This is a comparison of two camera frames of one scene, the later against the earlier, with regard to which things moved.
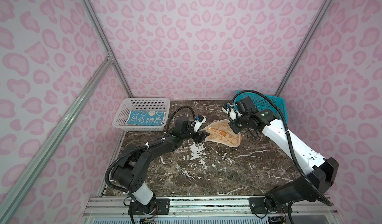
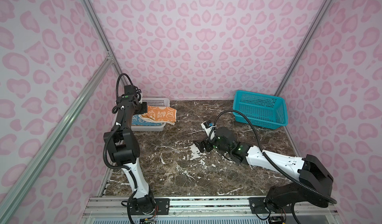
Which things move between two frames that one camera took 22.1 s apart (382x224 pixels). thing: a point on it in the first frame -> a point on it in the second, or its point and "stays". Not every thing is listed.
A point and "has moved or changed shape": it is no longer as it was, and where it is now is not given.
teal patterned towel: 141,117 stays
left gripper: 199,137 -> 143,109
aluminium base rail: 105,210 stays
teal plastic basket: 261,103 stays
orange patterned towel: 220,132 has moved or changed shape
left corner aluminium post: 110,56 stays
